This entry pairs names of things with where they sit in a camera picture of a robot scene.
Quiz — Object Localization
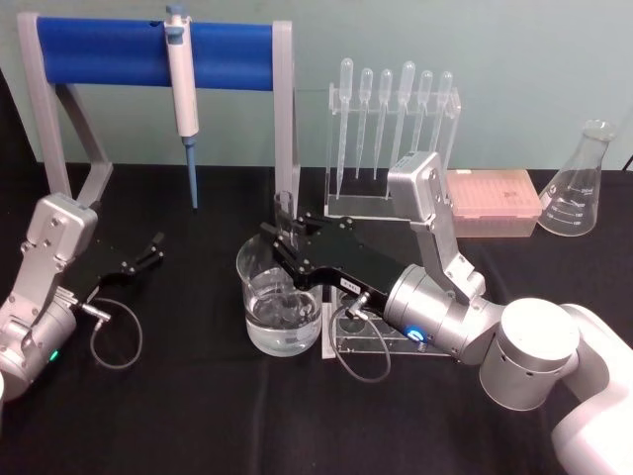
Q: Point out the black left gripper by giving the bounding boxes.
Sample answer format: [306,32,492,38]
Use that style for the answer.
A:
[62,231,166,302]

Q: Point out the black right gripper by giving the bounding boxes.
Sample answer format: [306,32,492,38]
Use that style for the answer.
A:
[259,211,414,324]

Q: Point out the clear glass test tube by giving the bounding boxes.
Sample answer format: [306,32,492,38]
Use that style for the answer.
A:
[272,191,299,250]

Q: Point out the clear acrylic pipette rack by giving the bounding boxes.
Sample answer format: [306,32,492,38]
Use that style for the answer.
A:
[323,82,464,220]

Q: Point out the glass beaker with water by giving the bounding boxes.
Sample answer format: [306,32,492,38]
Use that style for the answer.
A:
[235,231,323,356]

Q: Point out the clear acrylic tube rack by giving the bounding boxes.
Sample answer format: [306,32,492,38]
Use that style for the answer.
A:
[319,285,457,361]

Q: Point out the clear plastic transfer pipette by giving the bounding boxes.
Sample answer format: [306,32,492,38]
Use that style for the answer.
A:
[372,67,395,182]
[413,69,435,155]
[436,70,456,175]
[392,59,417,172]
[353,66,375,181]
[334,56,356,202]

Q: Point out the white and blue micropipette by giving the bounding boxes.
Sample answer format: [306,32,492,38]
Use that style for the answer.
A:
[164,4,203,210]

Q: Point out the black table cloth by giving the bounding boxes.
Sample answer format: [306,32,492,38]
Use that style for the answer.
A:
[0,63,633,475]

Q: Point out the pink pipette tip box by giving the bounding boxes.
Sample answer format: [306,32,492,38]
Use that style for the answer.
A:
[444,168,543,239]

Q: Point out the grey stand with blue bar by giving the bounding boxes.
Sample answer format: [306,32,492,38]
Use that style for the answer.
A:
[16,12,303,220]

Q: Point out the clear glass conical flask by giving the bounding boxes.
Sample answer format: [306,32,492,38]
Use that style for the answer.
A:
[535,119,618,238]

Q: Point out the thin dark left gripper cable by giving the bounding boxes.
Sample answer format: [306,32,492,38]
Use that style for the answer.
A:
[78,295,145,371]

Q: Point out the thin dark gripper cable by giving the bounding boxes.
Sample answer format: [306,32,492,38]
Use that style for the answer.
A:
[78,295,145,371]
[329,290,393,385]

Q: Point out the thin dark right gripper cable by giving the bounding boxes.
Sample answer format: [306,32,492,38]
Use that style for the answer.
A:
[329,290,393,385]

